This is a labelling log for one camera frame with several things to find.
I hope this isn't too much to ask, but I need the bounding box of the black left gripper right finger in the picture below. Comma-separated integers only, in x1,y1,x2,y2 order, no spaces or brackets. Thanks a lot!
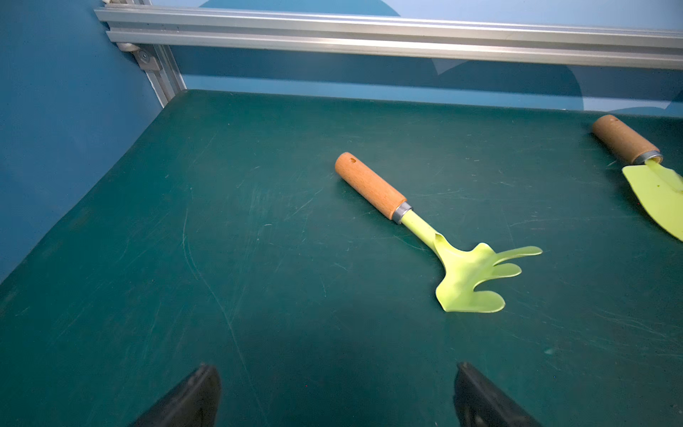
454,362,542,427

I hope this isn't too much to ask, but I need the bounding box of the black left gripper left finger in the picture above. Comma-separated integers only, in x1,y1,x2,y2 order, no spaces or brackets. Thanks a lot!
130,365,222,427

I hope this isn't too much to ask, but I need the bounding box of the green garden trowel wooden handle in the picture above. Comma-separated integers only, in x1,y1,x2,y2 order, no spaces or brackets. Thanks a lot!
591,114,683,242

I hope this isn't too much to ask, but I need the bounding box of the aluminium left corner post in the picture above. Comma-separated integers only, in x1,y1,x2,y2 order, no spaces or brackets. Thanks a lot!
117,43,187,108

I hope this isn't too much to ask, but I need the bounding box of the aluminium back frame rail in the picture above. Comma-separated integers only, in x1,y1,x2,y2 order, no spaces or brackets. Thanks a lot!
94,4,682,70

